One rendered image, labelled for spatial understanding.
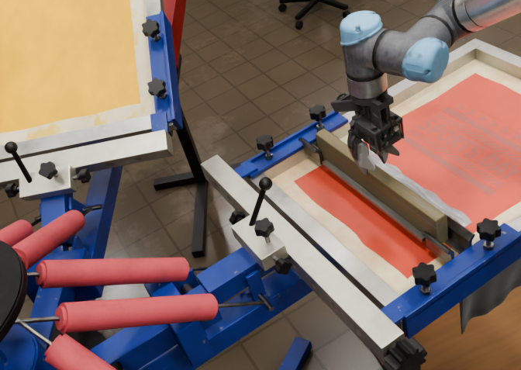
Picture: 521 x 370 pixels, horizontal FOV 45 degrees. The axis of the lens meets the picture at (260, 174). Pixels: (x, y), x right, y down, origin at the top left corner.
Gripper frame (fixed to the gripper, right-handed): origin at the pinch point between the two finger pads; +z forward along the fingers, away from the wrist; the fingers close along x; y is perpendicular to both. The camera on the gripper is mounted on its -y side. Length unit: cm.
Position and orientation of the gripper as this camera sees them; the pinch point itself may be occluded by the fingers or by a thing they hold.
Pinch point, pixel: (372, 162)
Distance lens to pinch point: 139.0
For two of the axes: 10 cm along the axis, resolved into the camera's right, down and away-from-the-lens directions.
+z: 2.2, 7.4, 6.4
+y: 5.2, 4.7, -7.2
